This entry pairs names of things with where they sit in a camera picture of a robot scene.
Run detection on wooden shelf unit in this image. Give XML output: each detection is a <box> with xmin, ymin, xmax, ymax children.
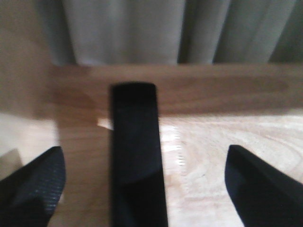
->
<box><xmin>0</xmin><ymin>0</ymin><xmax>303</xmax><ymax>227</ymax></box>

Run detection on black stapler orange label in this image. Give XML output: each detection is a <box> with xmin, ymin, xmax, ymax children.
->
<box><xmin>110</xmin><ymin>82</ymin><xmax>169</xmax><ymax>227</ymax></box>

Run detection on grey curtain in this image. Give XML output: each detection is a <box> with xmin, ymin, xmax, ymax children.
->
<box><xmin>35</xmin><ymin>0</ymin><xmax>303</xmax><ymax>66</ymax></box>

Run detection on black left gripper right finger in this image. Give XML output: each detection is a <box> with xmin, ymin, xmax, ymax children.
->
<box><xmin>224</xmin><ymin>145</ymin><xmax>303</xmax><ymax>227</ymax></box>

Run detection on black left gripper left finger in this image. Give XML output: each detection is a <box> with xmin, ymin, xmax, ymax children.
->
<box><xmin>0</xmin><ymin>146</ymin><xmax>66</xmax><ymax>227</ymax></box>

